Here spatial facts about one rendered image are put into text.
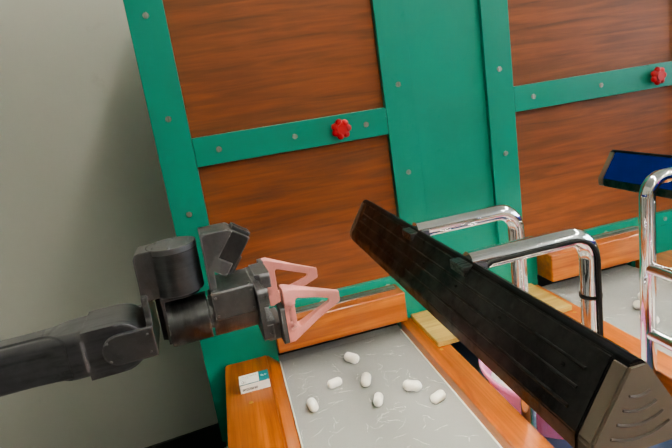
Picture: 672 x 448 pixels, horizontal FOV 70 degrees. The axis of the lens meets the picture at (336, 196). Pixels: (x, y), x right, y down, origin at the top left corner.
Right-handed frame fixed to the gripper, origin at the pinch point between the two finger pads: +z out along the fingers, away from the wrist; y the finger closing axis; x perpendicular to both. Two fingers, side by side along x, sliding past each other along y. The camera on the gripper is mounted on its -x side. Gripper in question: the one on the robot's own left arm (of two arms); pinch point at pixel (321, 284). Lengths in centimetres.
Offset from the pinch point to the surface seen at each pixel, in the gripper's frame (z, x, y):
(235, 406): -13.5, 30.9, 27.2
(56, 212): -56, 1, 121
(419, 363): 24.7, 32.9, 24.8
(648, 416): 12.6, 0.4, -36.9
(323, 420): 1.1, 33.2, 18.0
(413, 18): 39, -38, 40
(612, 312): 71, 32, 19
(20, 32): -53, -56, 121
